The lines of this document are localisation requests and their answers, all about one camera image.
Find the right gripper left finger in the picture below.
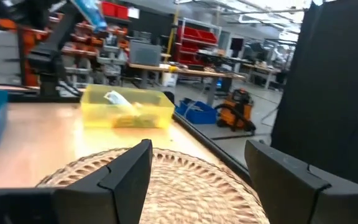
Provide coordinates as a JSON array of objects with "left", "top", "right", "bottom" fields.
[{"left": 53, "top": 138, "right": 154, "bottom": 224}]

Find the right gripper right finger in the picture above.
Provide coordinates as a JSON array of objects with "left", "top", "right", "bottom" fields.
[{"left": 244, "top": 139, "right": 358, "bottom": 224}]

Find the green crunchy granola bar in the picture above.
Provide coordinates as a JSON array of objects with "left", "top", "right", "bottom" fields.
[{"left": 112, "top": 111, "right": 161, "bottom": 128}]

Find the silver and blue granola bar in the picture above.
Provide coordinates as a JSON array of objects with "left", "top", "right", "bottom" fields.
[{"left": 103, "top": 90, "right": 133, "bottom": 106}]

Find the blue oatmeal raisin bar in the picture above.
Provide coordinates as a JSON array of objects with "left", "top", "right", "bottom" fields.
[{"left": 72, "top": 0, "right": 109, "bottom": 32}]

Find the round woven placemat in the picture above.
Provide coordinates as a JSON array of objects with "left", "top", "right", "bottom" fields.
[{"left": 35, "top": 147, "right": 270, "bottom": 224}]

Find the orange shop vacuum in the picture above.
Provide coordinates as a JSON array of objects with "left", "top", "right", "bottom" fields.
[{"left": 214, "top": 88, "right": 257, "bottom": 133}]

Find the black curtain partition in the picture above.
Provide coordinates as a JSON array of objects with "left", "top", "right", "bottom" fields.
[{"left": 270, "top": 0, "right": 358, "bottom": 190}]

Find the blue storage crate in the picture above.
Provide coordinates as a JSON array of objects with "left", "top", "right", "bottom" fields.
[{"left": 175, "top": 97, "right": 219, "bottom": 125}]

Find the wooden workbench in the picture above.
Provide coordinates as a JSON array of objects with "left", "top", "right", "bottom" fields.
[{"left": 128, "top": 62, "right": 247, "bottom": 106}]

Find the grey box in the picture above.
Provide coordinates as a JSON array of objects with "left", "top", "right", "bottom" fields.
[{"left": 129, "top": 40, "right": 163, "bottom": 67}]

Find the red bin shelf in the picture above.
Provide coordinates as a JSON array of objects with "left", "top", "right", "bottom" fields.
[{"left": 174, "top": 17, "right": 222, "bottom": 66}]

